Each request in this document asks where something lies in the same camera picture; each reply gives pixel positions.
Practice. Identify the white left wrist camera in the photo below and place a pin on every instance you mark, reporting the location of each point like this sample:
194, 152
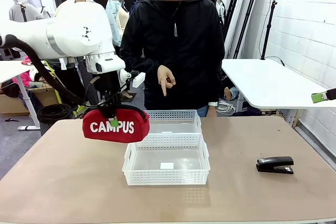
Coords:
124, 75

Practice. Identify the tan mannequin foot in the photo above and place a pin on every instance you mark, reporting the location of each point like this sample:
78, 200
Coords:
228, 94

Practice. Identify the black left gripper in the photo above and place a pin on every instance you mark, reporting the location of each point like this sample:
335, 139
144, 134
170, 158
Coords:
109, 87

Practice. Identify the person's right hand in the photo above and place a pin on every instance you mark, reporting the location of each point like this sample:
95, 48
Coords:
165, 77

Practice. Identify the person's left forearm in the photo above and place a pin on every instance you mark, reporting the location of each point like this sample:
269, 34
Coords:
216, 82

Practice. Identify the yellow-green bar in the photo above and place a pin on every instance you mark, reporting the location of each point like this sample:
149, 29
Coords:
58, 95

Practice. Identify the person's left hand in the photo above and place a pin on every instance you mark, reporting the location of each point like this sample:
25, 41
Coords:
212, 111

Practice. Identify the mannequin with grey hoodie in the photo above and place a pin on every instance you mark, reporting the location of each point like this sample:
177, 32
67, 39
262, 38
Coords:
18, 11

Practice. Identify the black scissors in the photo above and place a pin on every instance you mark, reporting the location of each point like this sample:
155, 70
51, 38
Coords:
11, 120

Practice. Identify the black cloth heap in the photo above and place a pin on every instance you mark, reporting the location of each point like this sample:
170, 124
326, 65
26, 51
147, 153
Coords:
68, 77

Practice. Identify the person in black hoodie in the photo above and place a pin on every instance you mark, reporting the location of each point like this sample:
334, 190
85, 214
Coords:
194, 51

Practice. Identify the black stapler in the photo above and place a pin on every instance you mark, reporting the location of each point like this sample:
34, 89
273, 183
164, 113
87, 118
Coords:
275, 162

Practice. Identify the black tripod stand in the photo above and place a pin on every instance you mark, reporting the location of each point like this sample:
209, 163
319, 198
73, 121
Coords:
267, 32

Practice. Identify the mannequin with light blue jacket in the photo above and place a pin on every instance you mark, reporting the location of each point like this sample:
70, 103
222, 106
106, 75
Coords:
113, 19

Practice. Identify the broom with green head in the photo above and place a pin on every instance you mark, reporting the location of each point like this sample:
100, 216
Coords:
78, 109

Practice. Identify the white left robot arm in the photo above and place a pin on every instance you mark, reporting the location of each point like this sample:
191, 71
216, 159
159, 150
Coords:
73, 32

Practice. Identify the silver wristwatch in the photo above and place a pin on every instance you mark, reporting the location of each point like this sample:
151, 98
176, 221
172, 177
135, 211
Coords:
213, 104

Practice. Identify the pink cloth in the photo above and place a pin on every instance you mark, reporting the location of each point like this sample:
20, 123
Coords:
25, 79

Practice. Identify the black leaning pole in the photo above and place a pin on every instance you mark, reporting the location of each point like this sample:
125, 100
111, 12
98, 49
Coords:
248, 11
235, 6

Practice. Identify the red CAMPUS pencil case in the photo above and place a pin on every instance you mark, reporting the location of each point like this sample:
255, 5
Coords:
99, 134

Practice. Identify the thin black stand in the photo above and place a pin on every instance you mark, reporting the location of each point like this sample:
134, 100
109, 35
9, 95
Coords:
24, 14

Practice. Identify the large white table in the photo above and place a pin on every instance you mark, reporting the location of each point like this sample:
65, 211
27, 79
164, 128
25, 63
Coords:
262, 85

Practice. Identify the brown cardboard box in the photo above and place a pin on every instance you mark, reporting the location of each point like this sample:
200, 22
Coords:
13, 106
44, 96

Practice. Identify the white perforated plastic basket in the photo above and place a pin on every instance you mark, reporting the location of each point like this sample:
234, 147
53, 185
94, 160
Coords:
170, 116
168, 179

